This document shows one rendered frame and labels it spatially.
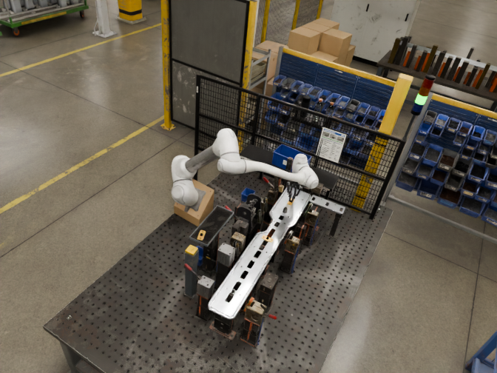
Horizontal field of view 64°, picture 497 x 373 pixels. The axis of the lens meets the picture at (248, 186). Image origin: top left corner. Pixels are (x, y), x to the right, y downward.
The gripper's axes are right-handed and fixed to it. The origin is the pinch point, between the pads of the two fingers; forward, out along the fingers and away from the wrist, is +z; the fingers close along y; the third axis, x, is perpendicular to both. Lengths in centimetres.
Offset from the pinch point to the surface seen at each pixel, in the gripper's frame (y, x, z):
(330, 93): -25, 179, -13
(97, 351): -58, -160, 35
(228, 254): -13, -83, -6
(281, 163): -24.3, 35.9, -2.6
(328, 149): 9, 54, -21
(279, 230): 4.2, -34.2, 5.2
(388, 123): 49, 58, -58
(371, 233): 68, 36, 35
